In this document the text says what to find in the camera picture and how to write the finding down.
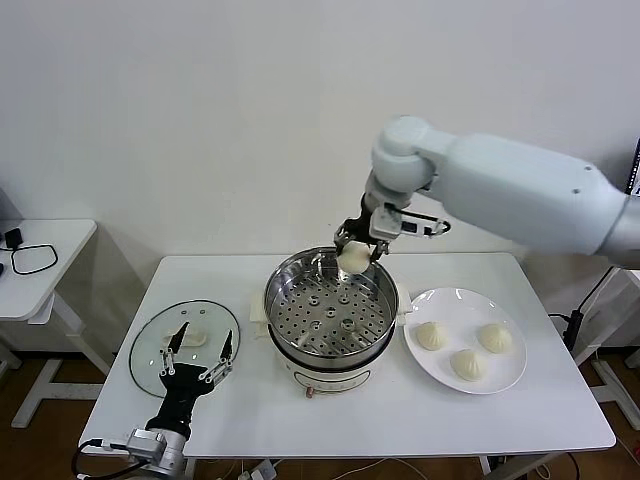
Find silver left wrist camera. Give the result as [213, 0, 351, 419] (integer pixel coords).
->
[124, 427, 166, 461]

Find white desk with legs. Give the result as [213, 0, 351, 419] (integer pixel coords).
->
[569, 259, 640, 430]

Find perforated steel steamer basket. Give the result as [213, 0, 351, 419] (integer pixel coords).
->
[263, 248, 400, 360]

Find black cable with adapter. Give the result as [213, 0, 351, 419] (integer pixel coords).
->
[548, 264, 621, 351]

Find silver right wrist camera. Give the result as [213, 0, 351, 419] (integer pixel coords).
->
[368, 202, 436, 240]

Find white electric cooking pot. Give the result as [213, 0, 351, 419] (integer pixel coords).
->
[248, 282, 415, 401]

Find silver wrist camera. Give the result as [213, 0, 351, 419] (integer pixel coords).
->
[368, 202, 436, 240]
[124, 427, 166, 461]

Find white round plate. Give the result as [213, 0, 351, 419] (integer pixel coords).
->
[402, 287, 528, 396]

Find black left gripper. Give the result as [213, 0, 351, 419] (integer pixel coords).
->
[144, 322, 235, 432]

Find black looped cable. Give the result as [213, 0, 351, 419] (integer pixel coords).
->
[10, 243, 60, 276]

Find round glass pot lid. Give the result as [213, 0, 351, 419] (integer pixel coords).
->
[128, 298, 242, 400]

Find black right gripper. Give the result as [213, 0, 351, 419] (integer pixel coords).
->
[333, 194, 392, 262]

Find white steamed baozi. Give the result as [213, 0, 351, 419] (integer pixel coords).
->
[415, 320, 451, 352]
[448, 348, 489, 384]
[475, 323, 516, 354]
[337, 241, 375, 275]

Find white power strip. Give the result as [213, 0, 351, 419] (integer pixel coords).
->
[242, 459, 279, 480]

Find open grey laptop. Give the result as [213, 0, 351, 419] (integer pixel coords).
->
[625, 137, 640, 199]

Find white side table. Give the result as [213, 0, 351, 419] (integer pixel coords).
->
[0, 218, 114, 430]

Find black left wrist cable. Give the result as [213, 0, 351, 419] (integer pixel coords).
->
[74, 437, 134, 480]

